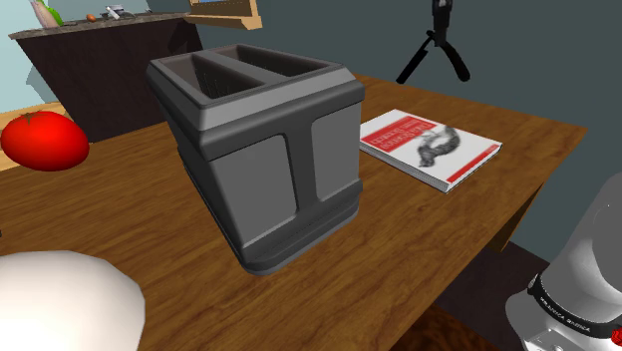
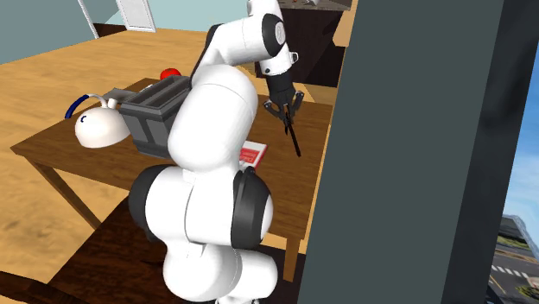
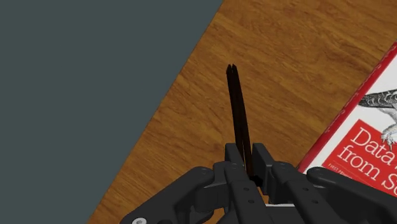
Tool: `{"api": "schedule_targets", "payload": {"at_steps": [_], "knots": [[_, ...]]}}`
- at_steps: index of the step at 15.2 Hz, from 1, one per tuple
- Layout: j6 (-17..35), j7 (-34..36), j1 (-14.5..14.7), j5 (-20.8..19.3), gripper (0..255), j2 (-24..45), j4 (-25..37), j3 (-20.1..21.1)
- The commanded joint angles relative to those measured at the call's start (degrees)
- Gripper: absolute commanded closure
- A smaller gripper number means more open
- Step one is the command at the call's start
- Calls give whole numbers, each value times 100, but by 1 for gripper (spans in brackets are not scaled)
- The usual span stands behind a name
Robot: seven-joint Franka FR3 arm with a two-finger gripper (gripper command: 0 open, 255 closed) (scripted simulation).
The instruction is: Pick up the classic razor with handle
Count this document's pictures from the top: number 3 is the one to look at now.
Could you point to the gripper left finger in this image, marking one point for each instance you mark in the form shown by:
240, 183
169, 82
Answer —
217, 192

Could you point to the dark brown thin stick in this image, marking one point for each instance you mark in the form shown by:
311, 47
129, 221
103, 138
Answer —
238, 118

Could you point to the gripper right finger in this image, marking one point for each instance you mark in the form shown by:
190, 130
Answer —
297, 192

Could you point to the red and white book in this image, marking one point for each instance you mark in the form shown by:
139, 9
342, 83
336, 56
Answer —
363, 133

